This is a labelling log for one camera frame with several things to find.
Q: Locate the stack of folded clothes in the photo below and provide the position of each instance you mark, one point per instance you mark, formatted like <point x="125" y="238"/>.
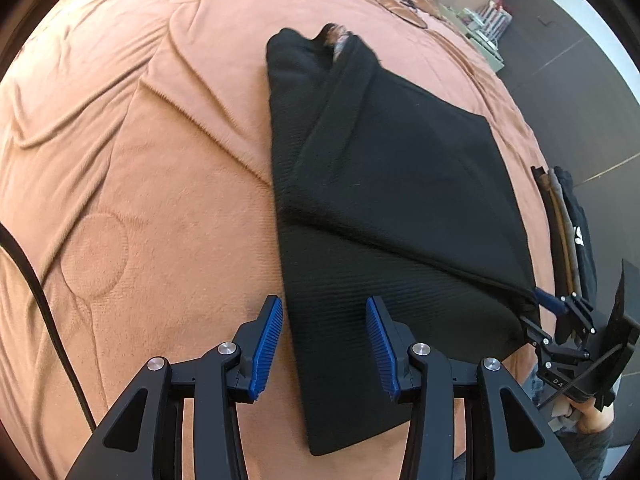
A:
<point x="575" y="275"/>

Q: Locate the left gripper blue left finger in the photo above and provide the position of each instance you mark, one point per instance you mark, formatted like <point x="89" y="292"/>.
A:
<point x="257" y="344"/>

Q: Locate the person's right hand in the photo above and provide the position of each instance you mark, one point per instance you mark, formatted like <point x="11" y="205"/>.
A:
<point x="591" y="419"/>

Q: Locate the cream bedside cabinet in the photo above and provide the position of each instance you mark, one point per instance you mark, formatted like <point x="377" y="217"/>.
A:
<point x="483" y="29"/>

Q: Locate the orange bed blanket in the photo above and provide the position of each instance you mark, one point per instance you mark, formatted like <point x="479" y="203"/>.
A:
<point x="135" y="163"/>

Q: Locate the black t-shirt floral trim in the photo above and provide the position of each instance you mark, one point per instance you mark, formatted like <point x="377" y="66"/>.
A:
<point x="383" y="189"/>

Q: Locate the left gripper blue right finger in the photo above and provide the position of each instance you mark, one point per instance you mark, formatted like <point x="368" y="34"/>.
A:
<point x="391" y="342"/>

